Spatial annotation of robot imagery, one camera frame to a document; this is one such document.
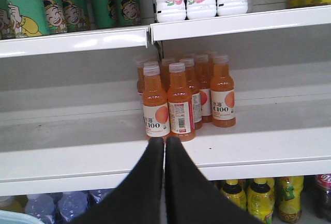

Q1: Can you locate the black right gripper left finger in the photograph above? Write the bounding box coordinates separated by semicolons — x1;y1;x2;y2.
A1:
71;138;164;223

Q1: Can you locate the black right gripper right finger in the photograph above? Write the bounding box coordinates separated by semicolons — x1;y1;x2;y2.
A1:
165;137;261;223

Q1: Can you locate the light blue plastic basket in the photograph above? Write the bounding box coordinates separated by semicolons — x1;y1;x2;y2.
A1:
1;210;42;224

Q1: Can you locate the yellow lemon tea bottle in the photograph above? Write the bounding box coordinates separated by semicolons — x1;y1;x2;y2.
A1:
221;179;247;212
276;175;304;223
247;177;275;223

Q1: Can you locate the blue sports drink bottle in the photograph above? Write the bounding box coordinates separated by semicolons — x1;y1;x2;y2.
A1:
57;191;89;223
24;193;56;224

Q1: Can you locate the orange C100 juice bottle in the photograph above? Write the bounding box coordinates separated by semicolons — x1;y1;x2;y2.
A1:
143;65;170;139
167;63;195;142
210;55;236;128

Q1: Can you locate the white store shelving unit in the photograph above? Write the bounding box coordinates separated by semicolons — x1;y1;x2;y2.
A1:
1;0;330;196

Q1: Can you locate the black cola plastic bottle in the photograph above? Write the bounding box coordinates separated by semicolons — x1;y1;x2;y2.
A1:
314;174;330;222

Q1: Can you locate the green cartoon tea bottle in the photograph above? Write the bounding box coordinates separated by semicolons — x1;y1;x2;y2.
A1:
43;0;67;34
5;0;50;38

